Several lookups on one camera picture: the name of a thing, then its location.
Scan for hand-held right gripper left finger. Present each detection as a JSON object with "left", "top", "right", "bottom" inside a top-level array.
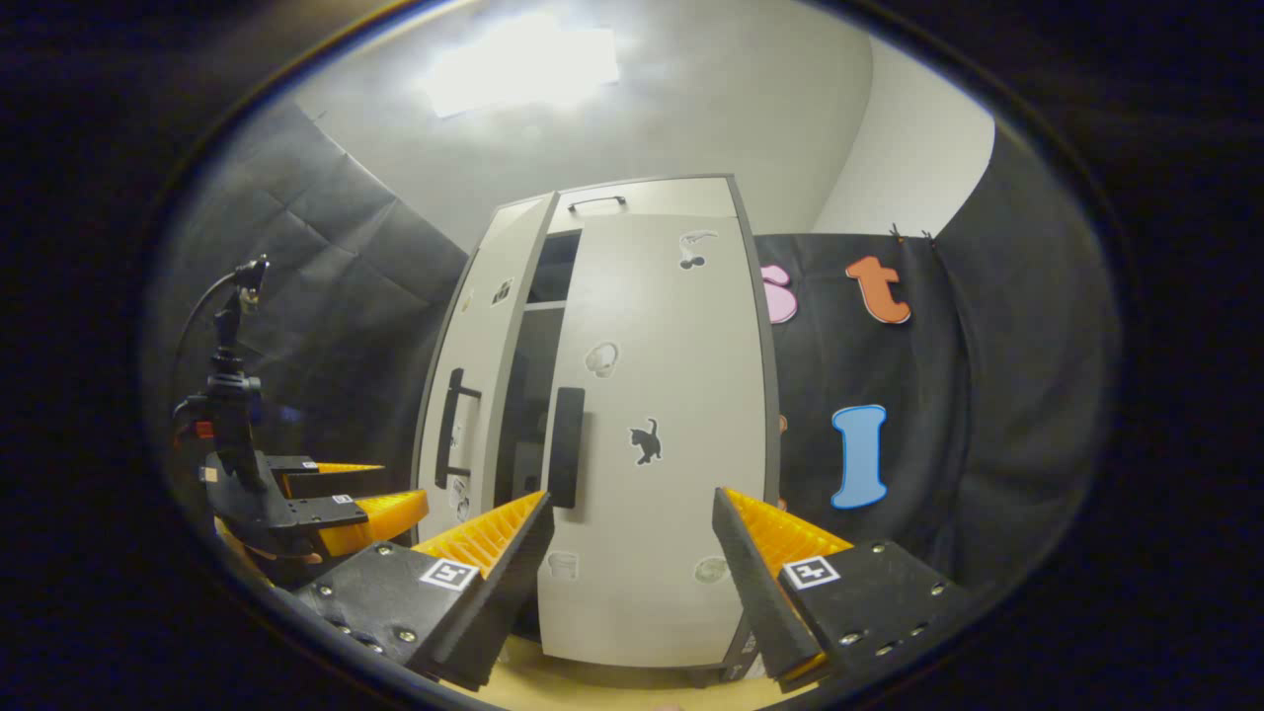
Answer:
[{"left": 296, "top": 489, "right": 556, "bottom": 692}]

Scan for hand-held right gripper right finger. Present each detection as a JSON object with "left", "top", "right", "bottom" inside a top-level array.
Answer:
[{"left": 711, "top": 486, "right": 974, "bottom": 692}]

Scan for grey white shoe cabinet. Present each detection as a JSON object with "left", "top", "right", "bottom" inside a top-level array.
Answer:
[{"left": 410, "top": 173, "right": 783, "bottom": 689}]

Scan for white cabinet drawer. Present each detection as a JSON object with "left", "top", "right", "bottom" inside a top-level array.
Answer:
[{"left": 548, "top": 178, "right": 742, "bottom": 236}]

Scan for black backdrop cloth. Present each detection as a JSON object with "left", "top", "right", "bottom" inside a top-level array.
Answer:
[{"left": 158, "top": 99, "right": 1122, "bottom": 593}]

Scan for rectangular ceiling light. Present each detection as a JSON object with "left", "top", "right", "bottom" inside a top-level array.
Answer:
[{"left": 420, "top": 22, "right": 623, "bottom": 119}]

